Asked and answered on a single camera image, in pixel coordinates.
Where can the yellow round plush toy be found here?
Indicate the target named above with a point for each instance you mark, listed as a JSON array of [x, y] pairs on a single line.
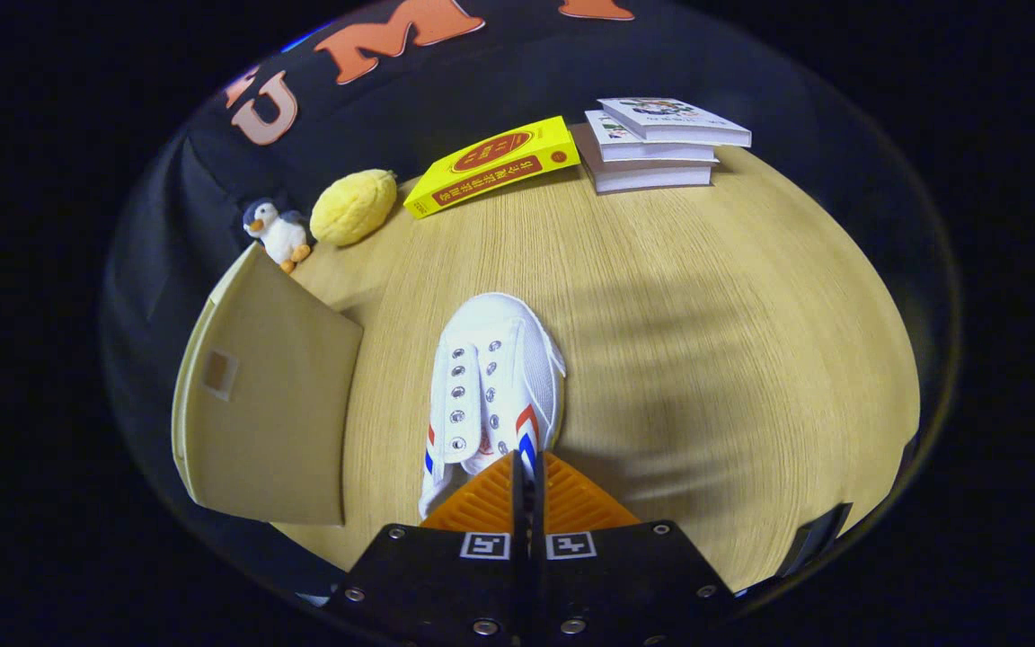
[[354, 208]]

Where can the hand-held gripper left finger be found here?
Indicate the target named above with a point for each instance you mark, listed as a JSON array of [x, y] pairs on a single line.
[[446, 584]]

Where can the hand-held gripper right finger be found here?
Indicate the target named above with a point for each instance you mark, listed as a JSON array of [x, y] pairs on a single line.
[[625, 584]]

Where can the thick brown cover book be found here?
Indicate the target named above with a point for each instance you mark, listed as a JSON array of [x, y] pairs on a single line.
[[652, 176]]

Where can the beige fabric storage box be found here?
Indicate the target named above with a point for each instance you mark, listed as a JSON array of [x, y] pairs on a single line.
[[275, 413]]

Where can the white canvas shoe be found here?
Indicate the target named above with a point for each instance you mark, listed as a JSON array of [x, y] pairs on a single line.
[[495, 386]]

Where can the yellow book red circle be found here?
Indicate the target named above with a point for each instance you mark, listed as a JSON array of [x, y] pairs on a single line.
[[490, 166]]

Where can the white plant cover book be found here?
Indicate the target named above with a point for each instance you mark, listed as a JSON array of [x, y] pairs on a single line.
[[652, 153]]

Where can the penguin plush toy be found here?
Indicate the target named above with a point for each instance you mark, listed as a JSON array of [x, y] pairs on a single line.
[[282, 235]]

